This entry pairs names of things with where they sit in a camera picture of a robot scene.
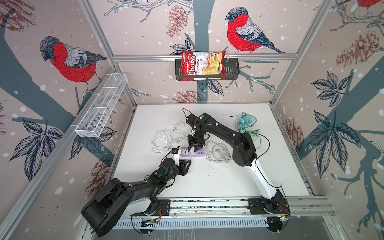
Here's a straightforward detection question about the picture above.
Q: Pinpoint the red cassava chips bag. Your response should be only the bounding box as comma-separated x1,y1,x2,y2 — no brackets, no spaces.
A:
181,51,226,76

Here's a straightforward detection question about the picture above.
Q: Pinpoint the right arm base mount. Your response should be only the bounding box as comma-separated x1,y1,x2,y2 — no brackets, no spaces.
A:
248,198,291,215

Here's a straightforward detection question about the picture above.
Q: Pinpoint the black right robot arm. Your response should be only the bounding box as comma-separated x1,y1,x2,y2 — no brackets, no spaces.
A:
186,113,289,213

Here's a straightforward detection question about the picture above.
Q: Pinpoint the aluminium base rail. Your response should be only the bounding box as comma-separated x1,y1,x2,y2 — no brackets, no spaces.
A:
118,196,335,220

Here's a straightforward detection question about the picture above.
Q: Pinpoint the white charger cable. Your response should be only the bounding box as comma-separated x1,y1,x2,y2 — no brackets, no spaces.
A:
150,129,181,154

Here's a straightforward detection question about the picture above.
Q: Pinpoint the white charger adapter with cable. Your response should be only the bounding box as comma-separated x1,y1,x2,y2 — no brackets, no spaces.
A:
188,143,199,160

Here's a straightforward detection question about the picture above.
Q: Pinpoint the black wire wall basket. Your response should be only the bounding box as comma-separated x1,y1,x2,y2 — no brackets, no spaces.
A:
175,59,240,81

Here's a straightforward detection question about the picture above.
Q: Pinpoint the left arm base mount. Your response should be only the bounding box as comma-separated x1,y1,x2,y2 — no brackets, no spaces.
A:
132,199,171,217

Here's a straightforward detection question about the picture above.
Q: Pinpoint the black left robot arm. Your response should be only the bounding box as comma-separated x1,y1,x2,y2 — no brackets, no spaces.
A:
81,156,192,237

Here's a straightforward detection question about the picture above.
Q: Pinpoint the teal multi-head charging cable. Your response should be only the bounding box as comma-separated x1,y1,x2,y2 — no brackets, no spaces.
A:
235,112,259,130

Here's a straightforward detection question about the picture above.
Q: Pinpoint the white blue power strip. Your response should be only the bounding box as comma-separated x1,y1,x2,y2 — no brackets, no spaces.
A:
205,118,247,164

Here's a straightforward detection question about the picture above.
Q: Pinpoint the purple power strip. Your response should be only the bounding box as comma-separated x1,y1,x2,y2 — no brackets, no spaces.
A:
179,148,206,160

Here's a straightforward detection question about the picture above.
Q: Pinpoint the white mesh wall shelf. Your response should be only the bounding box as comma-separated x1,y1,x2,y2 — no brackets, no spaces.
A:
75,73,128,138

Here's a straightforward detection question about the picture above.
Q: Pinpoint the light green charger with cable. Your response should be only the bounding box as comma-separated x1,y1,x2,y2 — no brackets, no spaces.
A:
247,129,262,149

